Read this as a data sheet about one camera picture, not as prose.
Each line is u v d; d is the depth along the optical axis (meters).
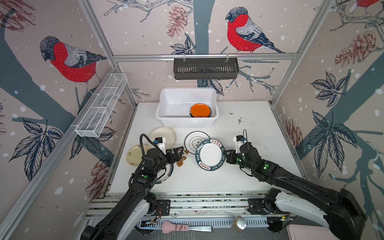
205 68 1.04
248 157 0.59
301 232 0.64
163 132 1.03
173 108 1.19
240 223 0.61
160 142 0.72
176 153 0.73
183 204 0.76
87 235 0.40
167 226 0.67
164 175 0.69
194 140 0.99
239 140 0.72
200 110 1.11
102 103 0.79
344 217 0.39
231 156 0.70
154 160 0.61
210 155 0.86
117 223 0.45
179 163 0.88
